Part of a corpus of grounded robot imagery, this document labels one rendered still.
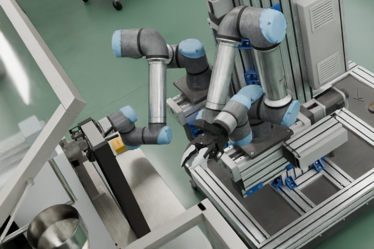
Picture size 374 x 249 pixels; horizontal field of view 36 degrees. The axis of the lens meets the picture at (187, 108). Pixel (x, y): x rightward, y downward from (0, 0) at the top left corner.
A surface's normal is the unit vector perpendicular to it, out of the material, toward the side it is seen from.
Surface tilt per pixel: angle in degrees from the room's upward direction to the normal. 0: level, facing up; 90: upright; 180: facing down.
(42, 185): 90
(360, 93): 0
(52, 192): 90
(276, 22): 82
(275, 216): 0
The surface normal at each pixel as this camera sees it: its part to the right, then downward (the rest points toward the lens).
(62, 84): -0.67, -0.36
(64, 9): -0.25, -0.73
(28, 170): 0.46, 0.49
